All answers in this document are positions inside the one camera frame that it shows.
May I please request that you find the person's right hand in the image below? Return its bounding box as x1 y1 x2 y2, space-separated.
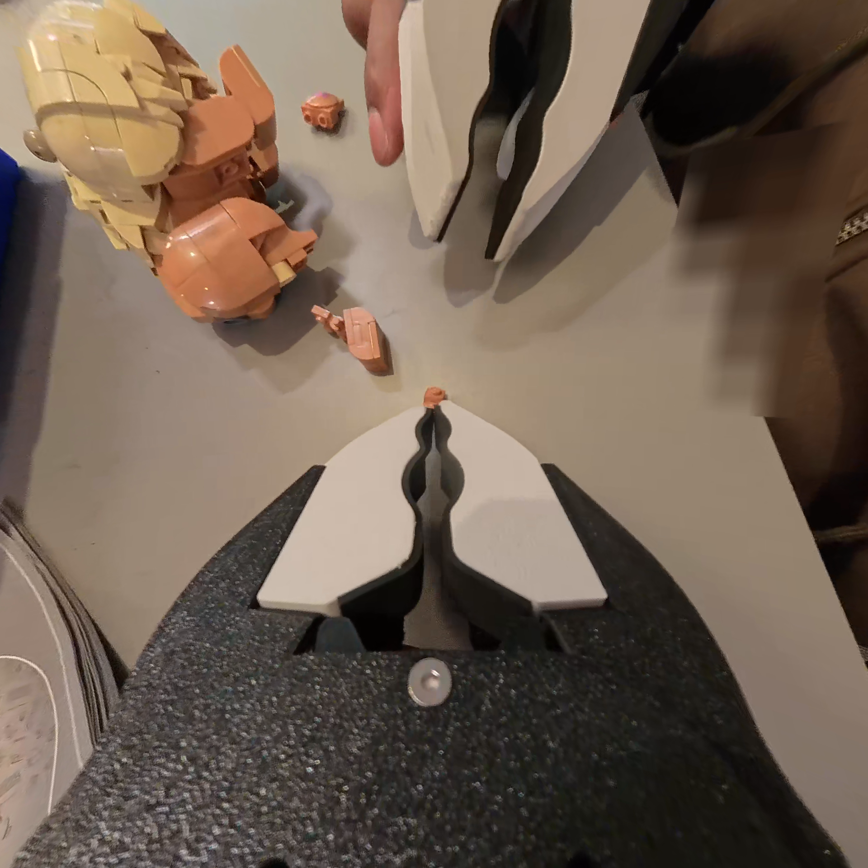
341 0 409 168

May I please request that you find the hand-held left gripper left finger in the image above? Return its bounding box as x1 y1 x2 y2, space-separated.
257 403 435 615

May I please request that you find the grey instruction booklet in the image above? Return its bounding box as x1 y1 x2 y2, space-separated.
0 500 126 868

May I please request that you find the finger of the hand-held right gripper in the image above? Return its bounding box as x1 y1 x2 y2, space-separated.
485 0 656 264
396 0 533 245

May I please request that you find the small brown brick piece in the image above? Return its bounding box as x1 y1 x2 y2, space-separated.
300 91 347 132

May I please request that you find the person's brown jacket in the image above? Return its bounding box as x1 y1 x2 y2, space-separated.
641 0 868 652

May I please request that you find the grey desk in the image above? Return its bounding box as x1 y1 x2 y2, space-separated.
0 0 868 868

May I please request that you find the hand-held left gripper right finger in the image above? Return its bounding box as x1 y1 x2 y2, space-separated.
432 399 610 613

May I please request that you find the tan brown brick toy figure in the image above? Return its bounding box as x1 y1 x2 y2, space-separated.
18 0 321 324

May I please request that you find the brown rounded brick piece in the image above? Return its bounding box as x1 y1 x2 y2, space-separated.
311 303 392 377

